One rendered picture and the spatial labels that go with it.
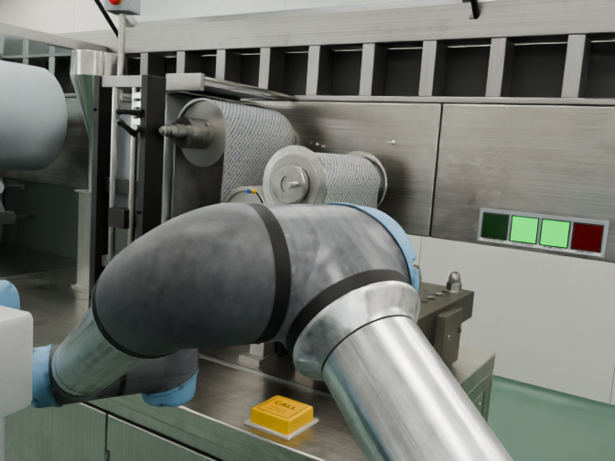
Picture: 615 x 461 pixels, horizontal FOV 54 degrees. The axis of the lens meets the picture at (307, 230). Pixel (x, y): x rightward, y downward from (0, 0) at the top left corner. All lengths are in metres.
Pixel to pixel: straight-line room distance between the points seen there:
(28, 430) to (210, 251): 1.03
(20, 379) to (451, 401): 0.29
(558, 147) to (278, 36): 0.75
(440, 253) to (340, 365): 3.45
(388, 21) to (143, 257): 1.11
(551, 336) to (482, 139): 2.54
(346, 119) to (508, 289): 2.47
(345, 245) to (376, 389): 0.12
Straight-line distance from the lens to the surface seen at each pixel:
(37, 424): 1.39
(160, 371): 0.84
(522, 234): 1.33
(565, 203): 1.31
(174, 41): 1.88
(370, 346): 0.45
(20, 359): 0.22
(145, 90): 1.25
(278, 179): 1.16
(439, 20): 1.43
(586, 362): 3.79
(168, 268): 0.45
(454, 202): 1.37
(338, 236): 0.49
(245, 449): 0.95
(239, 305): 0.45
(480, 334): 3.89
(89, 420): 1.25
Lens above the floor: 1.31
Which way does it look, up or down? 7 degrees down
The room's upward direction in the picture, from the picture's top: 4 degrees clockwise
